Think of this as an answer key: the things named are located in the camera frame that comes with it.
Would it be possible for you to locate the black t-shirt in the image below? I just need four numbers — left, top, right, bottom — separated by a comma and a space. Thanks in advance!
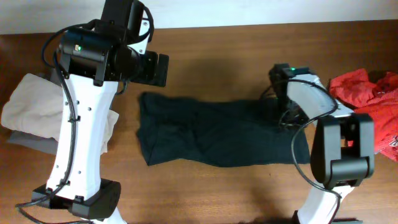
137, 92, 310, 167

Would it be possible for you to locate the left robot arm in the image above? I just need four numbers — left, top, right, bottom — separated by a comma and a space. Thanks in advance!
31, 1, 169, 223

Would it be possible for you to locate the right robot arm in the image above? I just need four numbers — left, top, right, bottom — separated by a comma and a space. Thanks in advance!
269, 63, 374, 224

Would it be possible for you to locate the red crumpled garment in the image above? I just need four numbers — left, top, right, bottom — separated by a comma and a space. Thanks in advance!
329, 68, 397, 162

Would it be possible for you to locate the beige folded garment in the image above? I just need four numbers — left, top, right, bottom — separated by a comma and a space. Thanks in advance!
1, 73, 119, 156

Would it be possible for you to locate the grey folded garment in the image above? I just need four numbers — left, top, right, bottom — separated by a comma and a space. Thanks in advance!
1, 71, 63, 154

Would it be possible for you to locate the left black cable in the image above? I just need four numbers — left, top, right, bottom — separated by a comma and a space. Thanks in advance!
15, 6, 155, 224

